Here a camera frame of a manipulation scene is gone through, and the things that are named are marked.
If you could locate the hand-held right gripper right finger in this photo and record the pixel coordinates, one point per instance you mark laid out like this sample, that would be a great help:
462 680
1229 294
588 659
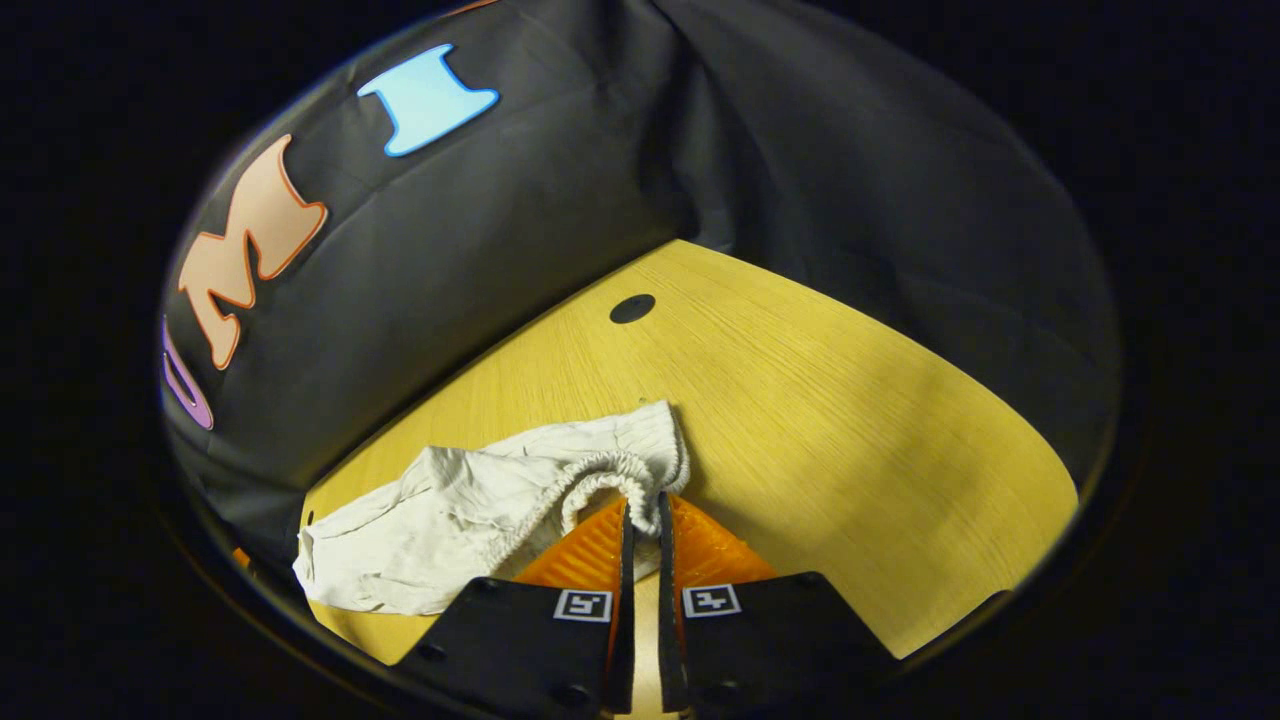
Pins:
672 660

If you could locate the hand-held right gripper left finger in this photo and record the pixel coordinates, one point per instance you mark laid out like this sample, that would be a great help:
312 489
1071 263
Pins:
622 640

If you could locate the white jeans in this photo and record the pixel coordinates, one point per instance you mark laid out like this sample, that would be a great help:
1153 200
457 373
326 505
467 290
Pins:
450 520

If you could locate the black backdrop cloth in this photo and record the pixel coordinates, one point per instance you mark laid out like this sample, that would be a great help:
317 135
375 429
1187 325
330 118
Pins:
800 150

